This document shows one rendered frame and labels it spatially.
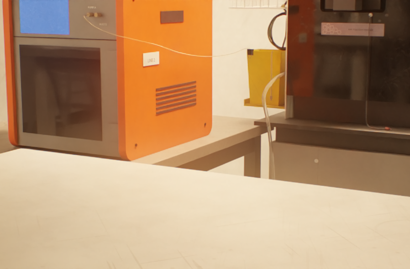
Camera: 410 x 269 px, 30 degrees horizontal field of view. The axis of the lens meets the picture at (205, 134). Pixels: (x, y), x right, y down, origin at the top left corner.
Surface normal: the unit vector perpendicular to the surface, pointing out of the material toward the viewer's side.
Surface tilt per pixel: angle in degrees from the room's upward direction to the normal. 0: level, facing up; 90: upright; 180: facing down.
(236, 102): 90
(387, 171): 90
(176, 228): 0
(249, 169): 90
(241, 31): 90
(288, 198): 0
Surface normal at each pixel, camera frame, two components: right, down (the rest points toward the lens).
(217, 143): 0.88, 0.09
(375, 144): -0.48, 0.16
